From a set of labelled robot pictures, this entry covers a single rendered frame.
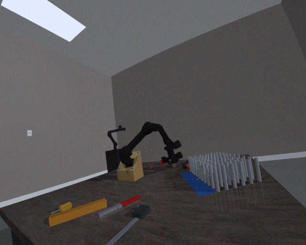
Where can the orange-brown wooden bar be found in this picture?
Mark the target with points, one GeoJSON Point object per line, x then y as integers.
{"type": "Point", "coordinates": [76, 212]}

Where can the yellow-handled screwdriver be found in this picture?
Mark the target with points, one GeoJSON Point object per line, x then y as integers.
{"type": "Point", "coordinates": [64, 207]}

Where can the red-handled screwdriver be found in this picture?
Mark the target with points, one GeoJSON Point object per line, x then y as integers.
{"type": "Point", "coordinates": [186, 166]}

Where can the blue tape strip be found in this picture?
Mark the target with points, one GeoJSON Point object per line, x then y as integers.
{"type": "Point", "coordinates": [199, 186]}

